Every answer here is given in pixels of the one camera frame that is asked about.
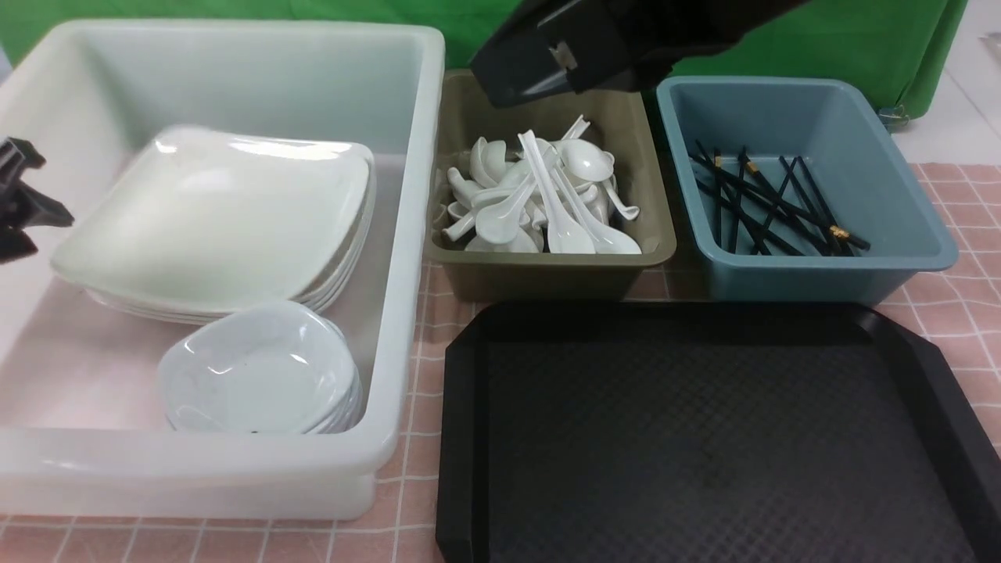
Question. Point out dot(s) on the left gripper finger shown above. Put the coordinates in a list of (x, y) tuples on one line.
[(22, 206)]

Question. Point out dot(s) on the olive plastic bin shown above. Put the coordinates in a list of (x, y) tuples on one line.
[(618, 124)]

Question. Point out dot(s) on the black chopsticks in blue bin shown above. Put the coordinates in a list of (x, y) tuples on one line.
[(751, 214)]

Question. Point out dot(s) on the black serving tray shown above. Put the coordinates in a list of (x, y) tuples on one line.
[(708, 432)]

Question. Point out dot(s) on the pile of white spoons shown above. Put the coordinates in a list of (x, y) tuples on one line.
[(560, 199)]

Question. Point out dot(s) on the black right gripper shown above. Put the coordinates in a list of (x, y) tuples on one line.
[(546, 48)]

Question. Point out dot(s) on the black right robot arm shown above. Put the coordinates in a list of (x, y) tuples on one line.
[(706, 28)]

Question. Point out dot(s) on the stack of white square plates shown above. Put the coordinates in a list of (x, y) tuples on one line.
[(318, 297)]

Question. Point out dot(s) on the stack of white bowls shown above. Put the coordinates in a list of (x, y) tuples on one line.
[(274, 369)]

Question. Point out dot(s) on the pink checkered tablecloth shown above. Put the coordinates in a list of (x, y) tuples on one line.
[(957, 309)]

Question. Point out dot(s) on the blue plastic bin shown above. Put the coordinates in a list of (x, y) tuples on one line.
[(859, 169)]

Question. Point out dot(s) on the green backdrop cloth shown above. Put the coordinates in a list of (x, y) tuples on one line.
[(894, 52)]

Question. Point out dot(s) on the large white square plate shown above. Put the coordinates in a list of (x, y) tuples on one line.
[(210, 222)]

